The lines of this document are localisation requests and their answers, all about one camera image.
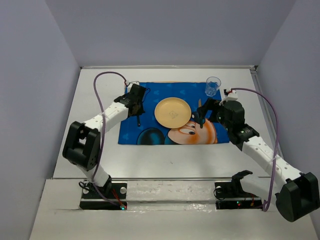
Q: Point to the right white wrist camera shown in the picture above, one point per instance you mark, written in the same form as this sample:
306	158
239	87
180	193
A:
229	95

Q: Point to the clear plastic cup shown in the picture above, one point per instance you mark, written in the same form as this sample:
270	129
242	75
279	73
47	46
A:
212	86

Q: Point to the metal table edge rail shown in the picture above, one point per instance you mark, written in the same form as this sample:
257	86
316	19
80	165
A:
111	67

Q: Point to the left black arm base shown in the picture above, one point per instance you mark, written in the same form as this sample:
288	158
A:
113	200

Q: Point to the tan round plate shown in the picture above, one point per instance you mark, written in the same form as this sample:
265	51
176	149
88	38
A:
172	112

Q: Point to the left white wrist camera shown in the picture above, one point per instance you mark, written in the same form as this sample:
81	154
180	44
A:
128	83

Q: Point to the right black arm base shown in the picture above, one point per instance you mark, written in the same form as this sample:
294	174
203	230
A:
230	195

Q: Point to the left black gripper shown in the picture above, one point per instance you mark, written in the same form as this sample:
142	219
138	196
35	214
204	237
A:
139	110

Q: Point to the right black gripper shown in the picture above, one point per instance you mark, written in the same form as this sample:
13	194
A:
210	104

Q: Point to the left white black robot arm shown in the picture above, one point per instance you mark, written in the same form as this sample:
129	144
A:
84	140

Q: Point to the blue cartoon placemat cloth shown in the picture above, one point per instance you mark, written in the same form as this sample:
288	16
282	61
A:
150	132

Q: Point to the gold fork dark handle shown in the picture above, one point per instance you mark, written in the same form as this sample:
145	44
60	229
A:
138	121

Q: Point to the gold knife dark handle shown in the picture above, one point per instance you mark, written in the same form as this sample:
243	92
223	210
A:
200	120

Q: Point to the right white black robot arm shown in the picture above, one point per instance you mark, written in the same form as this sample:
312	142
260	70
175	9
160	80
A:
299	192

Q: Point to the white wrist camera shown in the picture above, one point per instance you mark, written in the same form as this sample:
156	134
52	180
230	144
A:
128	83
229	95

